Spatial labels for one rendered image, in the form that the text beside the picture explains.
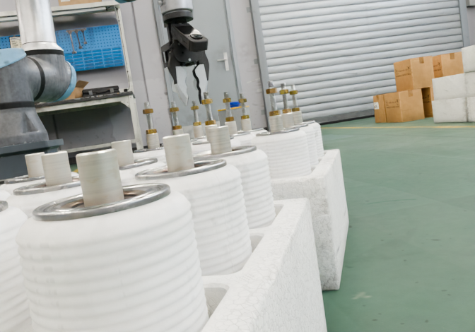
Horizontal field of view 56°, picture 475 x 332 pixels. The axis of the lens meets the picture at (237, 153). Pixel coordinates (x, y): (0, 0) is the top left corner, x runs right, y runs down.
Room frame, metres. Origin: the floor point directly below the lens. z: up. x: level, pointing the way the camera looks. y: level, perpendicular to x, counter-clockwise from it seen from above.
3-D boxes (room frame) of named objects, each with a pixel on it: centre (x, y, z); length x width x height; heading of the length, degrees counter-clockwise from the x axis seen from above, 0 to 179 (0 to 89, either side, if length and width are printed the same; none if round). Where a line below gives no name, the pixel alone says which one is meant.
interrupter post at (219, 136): (0.48, 0.02, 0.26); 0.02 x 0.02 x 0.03
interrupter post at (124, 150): (0.51, 0.13, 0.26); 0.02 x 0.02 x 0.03
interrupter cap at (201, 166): (0.37, 0.05, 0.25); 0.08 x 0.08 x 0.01
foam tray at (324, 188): (0.91, 0.00, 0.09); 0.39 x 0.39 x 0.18; 73
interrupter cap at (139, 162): (0.51, 0.13, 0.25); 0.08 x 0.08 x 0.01
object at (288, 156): (0.76, -0.07, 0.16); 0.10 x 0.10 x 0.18
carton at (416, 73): (4.50, -1.87, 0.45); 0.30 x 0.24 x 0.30; 12
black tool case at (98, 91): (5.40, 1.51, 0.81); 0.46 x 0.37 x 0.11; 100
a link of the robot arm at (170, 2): (1.07, 0.09, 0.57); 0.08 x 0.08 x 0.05
